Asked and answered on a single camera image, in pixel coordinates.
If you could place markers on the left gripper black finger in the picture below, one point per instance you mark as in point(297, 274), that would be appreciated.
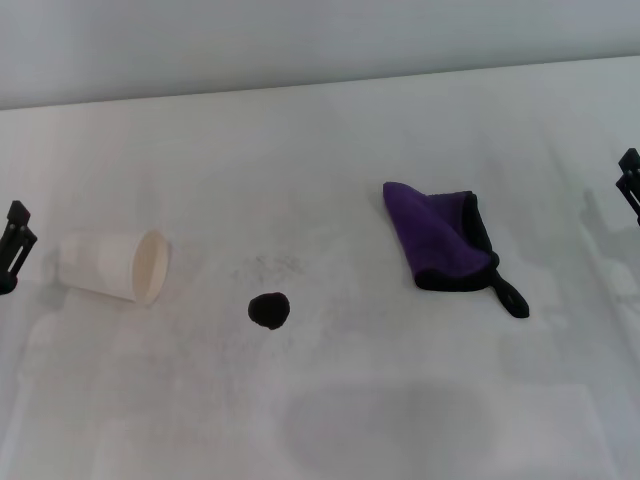
point(17, 240)

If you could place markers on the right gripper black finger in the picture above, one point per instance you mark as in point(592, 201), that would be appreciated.
point(632, 185)

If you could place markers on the white paper cup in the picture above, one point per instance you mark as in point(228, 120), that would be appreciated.
point(100, 265)

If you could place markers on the purple rag with black edge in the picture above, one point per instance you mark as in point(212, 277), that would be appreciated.
point(430, 230)

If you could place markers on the small black lump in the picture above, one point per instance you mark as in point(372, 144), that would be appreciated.
point(268, 310)

